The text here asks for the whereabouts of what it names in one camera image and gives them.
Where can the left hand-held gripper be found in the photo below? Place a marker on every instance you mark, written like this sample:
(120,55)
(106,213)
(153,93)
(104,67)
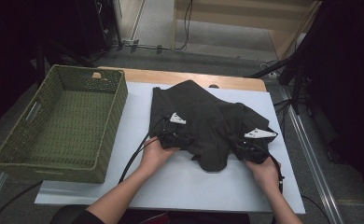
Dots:
(175,118)

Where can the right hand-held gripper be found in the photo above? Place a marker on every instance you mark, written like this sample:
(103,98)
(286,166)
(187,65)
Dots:
(254,152)

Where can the dark pleated skirt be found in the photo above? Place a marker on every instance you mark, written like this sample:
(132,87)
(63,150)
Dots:
(214,124)

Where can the green woven basket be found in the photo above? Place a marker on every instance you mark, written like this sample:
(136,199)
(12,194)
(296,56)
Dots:
(68,124)

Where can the person's right hand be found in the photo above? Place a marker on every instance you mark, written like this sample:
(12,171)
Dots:
(265,174)

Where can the person's left hand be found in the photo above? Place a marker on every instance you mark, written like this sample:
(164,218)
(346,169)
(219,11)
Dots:
(153,155)

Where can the white board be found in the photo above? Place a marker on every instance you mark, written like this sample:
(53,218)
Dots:
(177,186)

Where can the black stand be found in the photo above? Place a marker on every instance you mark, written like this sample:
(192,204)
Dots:
(296,68)

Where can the light wooden cabinet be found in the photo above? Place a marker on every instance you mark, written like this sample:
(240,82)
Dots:
(233,18)

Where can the dark curtain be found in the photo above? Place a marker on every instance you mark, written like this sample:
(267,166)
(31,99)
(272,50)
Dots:
(12,46)
(351,77)

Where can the black equipment rack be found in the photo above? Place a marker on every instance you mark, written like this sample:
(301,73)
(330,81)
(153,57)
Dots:
(96,25)

